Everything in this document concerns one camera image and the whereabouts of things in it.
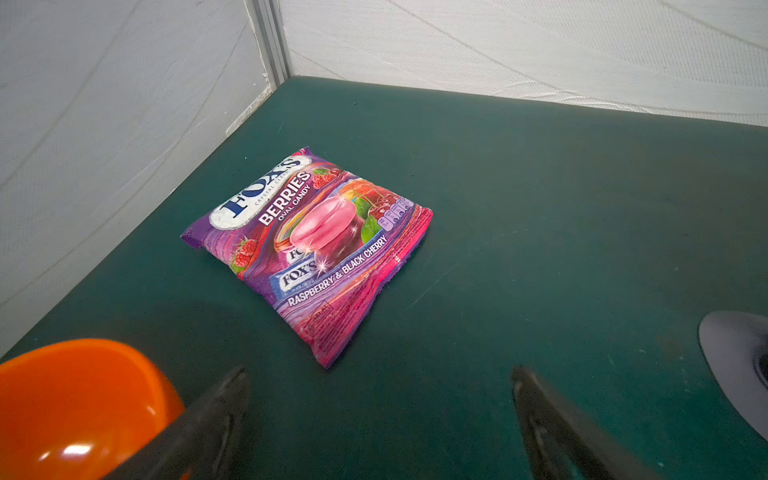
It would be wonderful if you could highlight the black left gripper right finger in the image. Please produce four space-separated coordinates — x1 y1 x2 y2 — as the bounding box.
511 365 660 479

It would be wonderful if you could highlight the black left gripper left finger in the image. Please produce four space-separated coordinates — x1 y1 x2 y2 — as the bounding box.
105 366 250 479

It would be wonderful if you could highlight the grey round stand base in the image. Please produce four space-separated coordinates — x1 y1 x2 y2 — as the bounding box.
698 311 767 438

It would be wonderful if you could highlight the orange plastic bowl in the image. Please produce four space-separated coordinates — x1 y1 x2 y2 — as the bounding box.
1 339 184 479

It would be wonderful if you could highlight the purple Fox's candy bag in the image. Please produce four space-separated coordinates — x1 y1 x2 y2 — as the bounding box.
181 148 433 368

